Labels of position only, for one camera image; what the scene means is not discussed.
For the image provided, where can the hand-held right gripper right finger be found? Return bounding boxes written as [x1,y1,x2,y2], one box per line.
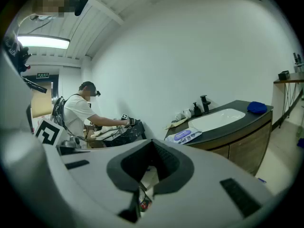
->
[140,138,281,228]

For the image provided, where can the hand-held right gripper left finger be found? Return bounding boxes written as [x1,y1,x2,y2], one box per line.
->
[42,138,154,228]

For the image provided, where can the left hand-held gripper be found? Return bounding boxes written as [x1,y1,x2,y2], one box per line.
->
[34,117,91,156]

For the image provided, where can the white blue packet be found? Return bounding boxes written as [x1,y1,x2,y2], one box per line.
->
[165,127,203,144]

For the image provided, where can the blue round lid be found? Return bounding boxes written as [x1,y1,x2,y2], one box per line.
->
[174,130,192,141]

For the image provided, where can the brown door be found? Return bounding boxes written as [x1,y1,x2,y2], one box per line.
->
[30,81,54,118]

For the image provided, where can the black marble table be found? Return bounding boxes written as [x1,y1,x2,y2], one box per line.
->
[102,120,147,148]

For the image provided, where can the black top wooden vanity cabinet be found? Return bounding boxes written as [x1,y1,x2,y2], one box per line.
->
[163,100,274,177]

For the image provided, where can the black mesh trash bin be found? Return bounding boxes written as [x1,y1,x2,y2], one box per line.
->
[139,186,152,213]

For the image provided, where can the black soap dispenser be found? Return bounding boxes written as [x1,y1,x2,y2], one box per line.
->
[192,102,202,118]

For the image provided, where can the black faucet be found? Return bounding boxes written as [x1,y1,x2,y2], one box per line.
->
[200,95,212,115]

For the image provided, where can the blue cloth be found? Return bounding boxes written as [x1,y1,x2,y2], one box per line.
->
[247,101,268,114]

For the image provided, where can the long ceiling light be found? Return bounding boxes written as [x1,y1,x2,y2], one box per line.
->
[17,34,71,50]

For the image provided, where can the person's gray black shirt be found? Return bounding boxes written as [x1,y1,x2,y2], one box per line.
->
[2,31,24,66]

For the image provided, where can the wooden shelf table metal legs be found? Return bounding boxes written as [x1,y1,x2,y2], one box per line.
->
[273,71,304,130]

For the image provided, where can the clear holder with dark tools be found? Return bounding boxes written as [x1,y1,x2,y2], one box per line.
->
[292,52,304,73]

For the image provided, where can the black chest rig mount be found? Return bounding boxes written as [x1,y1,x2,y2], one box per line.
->
[14,45,48,95]

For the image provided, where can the white cable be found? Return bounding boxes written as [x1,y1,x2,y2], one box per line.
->
[18,13,59,33]

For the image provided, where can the black head-worn camera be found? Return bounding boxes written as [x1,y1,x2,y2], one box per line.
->
[74,0,90,17]

